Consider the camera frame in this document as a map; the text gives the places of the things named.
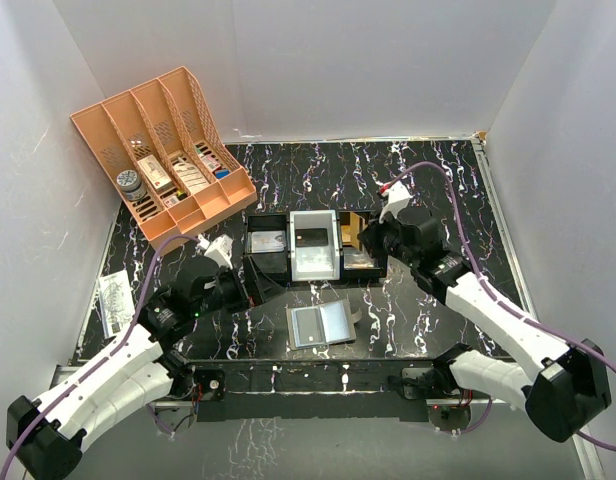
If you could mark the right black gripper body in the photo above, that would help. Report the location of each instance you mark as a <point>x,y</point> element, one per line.
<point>396,250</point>

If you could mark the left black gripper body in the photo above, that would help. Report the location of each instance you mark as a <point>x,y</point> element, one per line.
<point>229,292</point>

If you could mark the black and white tray set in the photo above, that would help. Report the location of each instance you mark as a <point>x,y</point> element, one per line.
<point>298,265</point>

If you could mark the grey leather card holder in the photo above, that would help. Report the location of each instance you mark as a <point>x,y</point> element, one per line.
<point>338,322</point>

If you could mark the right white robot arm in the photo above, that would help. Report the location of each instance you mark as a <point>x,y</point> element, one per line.
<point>560,384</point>

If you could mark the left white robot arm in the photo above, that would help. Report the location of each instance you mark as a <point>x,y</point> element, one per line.
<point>49,434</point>

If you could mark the gold card in tray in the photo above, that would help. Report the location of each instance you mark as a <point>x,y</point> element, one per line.
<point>352,225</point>

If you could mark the dark patterned card in tray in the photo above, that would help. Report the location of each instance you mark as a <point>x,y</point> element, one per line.
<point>358,260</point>

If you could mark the cards in black tray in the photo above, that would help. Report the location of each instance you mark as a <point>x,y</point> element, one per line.
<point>267,242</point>

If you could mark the black card in white tray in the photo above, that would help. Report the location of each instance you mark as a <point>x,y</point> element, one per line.
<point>312,237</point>

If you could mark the white label cards stack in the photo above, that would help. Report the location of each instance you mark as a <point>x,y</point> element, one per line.
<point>189,174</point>

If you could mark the white printed paper sheet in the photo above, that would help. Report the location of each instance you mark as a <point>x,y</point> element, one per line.
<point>116,302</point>

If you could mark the white pink box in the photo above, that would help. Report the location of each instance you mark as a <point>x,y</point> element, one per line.
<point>155,173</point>

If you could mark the small pink white packet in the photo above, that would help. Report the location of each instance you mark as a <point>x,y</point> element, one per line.
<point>207,158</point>

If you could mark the small round patterned tin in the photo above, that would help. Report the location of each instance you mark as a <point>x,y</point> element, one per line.
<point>131,185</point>

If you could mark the orange plastic desk organizer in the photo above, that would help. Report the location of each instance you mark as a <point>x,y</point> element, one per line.
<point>163,130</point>

